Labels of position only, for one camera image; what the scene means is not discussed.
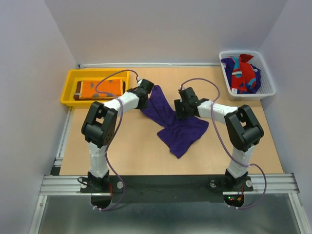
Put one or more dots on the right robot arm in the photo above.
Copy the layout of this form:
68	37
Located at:
243	128

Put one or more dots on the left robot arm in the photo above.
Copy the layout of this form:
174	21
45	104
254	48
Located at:
99	129

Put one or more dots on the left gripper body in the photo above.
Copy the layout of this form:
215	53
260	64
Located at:
146	106

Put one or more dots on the red blue towel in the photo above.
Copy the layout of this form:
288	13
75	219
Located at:
243	80

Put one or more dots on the brown towel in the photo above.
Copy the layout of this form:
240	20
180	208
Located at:
77	90

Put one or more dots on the purple towel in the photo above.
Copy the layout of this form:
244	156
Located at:
177	134
229	67

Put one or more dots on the orange towel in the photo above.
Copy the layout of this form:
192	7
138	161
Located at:
102	87

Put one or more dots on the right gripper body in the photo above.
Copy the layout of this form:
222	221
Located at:
182	109

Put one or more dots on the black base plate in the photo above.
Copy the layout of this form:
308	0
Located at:
106	193

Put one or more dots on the white plastic basket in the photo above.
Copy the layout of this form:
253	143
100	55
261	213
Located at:
267	88

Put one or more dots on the aluminium frame rail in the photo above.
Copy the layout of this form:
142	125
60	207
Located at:
276	184

